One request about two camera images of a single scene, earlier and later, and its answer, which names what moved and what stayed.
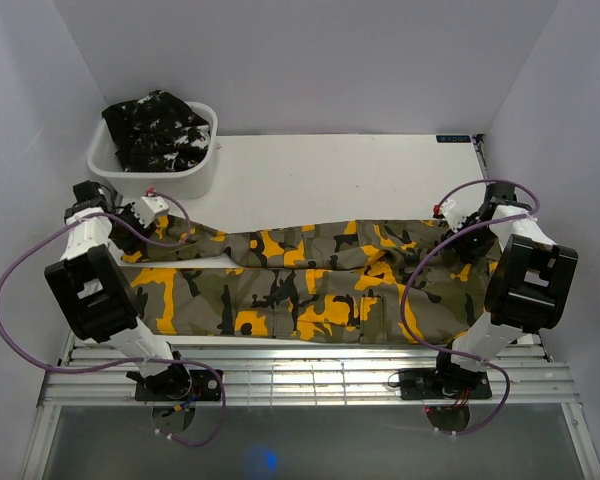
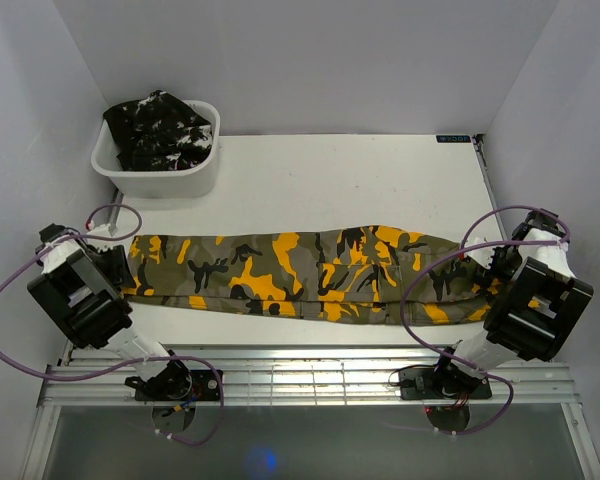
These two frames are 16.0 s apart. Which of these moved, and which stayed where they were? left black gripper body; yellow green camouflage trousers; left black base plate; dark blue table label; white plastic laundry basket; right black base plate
Moved: left black gripper body; yellow green camouflage trousers
Stayed: right black base plate; left black base plate; white plastic laundry basket; dark blue table label
